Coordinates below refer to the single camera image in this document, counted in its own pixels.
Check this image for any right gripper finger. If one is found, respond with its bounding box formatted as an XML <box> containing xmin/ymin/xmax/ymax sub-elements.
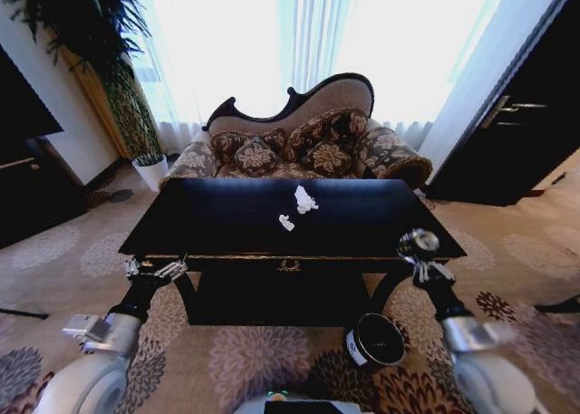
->
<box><xmin>396</xmin><ymin>227</ymin><xmax>441</xmax><ymax>265</ymax></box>
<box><xmin>412</xmin><ymin>258</ymin><xmax>456</xmax><ymax>284</ymax></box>

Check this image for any black round trash bin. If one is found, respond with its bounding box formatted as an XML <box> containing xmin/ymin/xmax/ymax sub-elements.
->
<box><xmin>345</xmin><ymin>313</ymin><xmax>407</xmax><ymax>369</ymax></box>

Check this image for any black wooden table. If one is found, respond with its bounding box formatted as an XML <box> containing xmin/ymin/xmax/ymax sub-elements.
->
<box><xmin>118</xmin><ymin>177</ymin><xmax>468</xmax><ymax>328</ymax></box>

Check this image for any white plant pot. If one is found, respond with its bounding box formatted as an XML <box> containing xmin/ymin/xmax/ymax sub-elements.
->
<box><xmin>130</xmin><ymin>154</ymin><xmax>170</xmax><ymax>193</ymax></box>

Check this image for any large crumpled white tissue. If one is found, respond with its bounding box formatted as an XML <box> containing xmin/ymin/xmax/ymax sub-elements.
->
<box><xmin>293</xmin><ymin>184</ymin><xmax>320</xmax><ymax>215</ymax></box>

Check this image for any dark wooden cabinet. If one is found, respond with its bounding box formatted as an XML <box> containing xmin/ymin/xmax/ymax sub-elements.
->
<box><xmin>0</xmin><ymin>135</ymin><xmax>88</xmax><ymax>251</ymax></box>

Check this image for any brown floral square cushion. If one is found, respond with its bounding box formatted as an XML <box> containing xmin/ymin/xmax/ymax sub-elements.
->
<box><xmin>299</xmin><ymin>138</ymin><xmax>357</xmax><ymax>176</ymax></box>

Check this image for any dark floral cushion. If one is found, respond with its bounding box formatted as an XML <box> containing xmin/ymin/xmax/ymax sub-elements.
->
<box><xmin>209</xmin><ymin>128</ymin><xmax>287</xmax><ymax>165</ymax></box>

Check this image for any small floral square cushion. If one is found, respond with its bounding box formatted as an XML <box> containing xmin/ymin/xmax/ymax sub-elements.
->
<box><xmin>233</xmin><ymin>136</ymin><xmax>280</xmax><ymax>178</ymax></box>

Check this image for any large dark fringed cushion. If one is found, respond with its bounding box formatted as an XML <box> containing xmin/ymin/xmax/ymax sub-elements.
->
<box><xmin>287</xmin><ymin>108</ymin><xmax>371</xmax><ymax>161</ymax></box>

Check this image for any dark wooden door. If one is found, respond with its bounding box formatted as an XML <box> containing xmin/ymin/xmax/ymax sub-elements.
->
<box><xmin>424</xmin><ymin>0</ymin><xmax>580</xmax><ymax>207</ymax></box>

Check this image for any floral upholstered sofa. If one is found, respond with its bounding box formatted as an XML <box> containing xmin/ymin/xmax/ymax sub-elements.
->
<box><xmin>159</xmin><ymin>72</ymin><xmax>434</xmax><ymax>191</ymax></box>

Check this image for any black flat screen television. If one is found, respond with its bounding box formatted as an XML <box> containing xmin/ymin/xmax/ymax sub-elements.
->
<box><xmin>0</xmin><ymin>45</ymin><xmax>64</xmax><ymax>149</ymax></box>

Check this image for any tall green potted plant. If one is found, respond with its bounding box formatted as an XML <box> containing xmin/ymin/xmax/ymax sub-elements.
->
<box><xmin>4</xmin><ymin>0</ymin><xmax>163</xmax><ymax>167</ymax></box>

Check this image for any sheer white curtain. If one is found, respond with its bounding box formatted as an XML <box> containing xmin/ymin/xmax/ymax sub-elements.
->
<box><xmin>112</xmin><ymin>0</ymin><xmax>516</xmax><ymax>158</ymax></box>

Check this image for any metal door handle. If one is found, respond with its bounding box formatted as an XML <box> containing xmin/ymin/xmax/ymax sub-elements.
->
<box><xmin>481</xmin><ymin>95</ymin><xmax>550</xmax><ymax>130</ymax></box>

